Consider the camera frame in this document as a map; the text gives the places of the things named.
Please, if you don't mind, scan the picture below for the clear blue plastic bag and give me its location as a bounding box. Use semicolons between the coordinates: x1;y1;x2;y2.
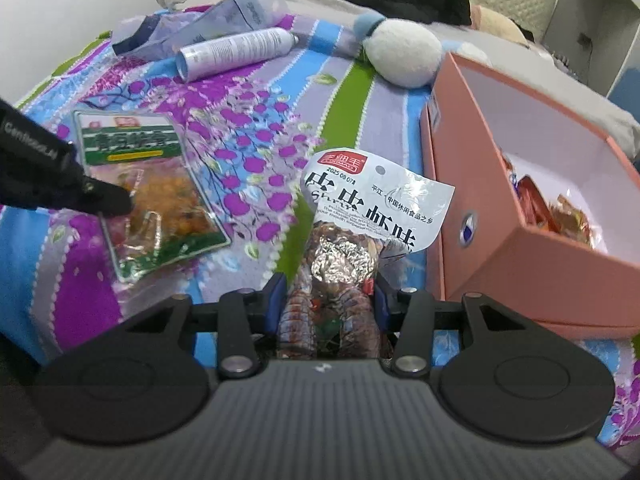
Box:
111;0;291;63

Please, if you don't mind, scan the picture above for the pink pillow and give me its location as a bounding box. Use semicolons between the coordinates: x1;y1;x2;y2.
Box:
470;5;531;46

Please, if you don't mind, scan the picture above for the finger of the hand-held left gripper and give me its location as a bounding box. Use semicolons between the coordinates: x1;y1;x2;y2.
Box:
80;176;135;217

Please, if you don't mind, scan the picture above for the green snack packet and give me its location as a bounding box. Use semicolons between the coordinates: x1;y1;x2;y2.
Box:
72;110;233;283

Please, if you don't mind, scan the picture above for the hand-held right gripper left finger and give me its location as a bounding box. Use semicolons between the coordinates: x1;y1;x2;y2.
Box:
122;272;288;381

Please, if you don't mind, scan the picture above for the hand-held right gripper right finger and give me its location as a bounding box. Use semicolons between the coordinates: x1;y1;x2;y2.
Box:
372;282;528;378

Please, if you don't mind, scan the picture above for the white and blue plush toy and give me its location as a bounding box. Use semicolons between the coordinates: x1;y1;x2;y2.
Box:
305;10;493;88

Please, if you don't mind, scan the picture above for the pink cardboard box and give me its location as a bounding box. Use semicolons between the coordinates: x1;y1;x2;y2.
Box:
419;51;640;341

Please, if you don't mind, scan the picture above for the brown shrimp snack packet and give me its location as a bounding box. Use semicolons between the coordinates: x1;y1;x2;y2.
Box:
277;149;456;361

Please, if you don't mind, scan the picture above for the white spray can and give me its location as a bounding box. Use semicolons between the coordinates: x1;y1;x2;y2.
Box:
175;27;301;82

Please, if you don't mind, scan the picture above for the floral bed sheet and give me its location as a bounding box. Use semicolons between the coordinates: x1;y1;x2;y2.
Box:
0;5;640;451

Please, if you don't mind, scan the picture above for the orange snack packet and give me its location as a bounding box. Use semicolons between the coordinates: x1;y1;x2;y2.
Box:
545;195;603;251

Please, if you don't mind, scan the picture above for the white cabinet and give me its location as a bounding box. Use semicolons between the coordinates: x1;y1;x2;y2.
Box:
542;0;640;101

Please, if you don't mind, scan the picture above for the small red snack packet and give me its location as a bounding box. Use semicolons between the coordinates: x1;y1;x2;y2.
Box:
515;175;553;226

